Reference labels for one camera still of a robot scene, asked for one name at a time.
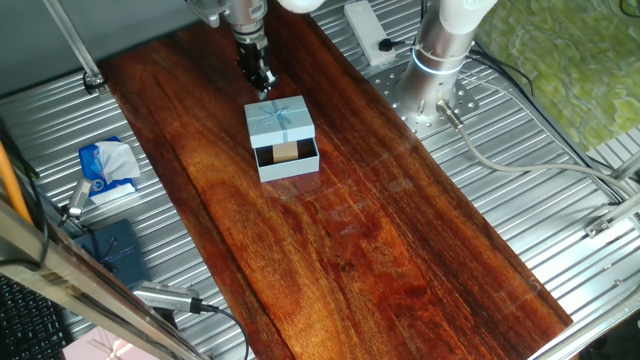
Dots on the aluminium table edge rail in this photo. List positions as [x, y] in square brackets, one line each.
[585, 330]

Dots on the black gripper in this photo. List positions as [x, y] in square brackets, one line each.
[254, 59]

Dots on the glossy brown wooden board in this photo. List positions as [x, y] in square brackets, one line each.
[350, 260]

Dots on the small silver camera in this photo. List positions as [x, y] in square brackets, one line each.
[78, 196]

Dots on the black keyboard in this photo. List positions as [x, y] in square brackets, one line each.
[27, 325]

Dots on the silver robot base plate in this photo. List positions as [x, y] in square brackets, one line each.
[465, 102]

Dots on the light blue ribboned casing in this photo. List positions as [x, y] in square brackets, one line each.
[295, 125]

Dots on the orange tube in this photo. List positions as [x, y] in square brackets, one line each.
[11, 185]

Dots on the blue tissue pack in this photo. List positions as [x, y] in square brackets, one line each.
[89, 165]

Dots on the light blue inner gift box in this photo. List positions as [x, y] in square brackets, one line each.
[290, 172]

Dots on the slanted metal pole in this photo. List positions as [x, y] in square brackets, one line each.
[75, 45]

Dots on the white power strip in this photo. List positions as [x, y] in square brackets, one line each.
[367, 32]

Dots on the tan block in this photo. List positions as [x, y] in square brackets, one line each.
[285, 152]

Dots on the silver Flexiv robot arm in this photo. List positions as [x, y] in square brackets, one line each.
[435, 55]

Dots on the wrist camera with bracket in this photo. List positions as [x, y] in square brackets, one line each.
[207, 11]

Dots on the aluminium frame bar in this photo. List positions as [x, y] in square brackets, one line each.
[60, 280]

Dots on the black power plug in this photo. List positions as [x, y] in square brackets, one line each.
[386, 45]

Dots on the dark blue gift box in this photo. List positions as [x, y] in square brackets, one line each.
[120, 257]

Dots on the pink gift box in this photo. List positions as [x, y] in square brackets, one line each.
[95, 348]

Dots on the black camera stand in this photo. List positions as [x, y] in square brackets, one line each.
[70, 222]

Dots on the short aluminium profile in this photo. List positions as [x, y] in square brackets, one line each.
[612, 217]

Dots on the large silver camera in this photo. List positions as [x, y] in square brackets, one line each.
[165, 297]

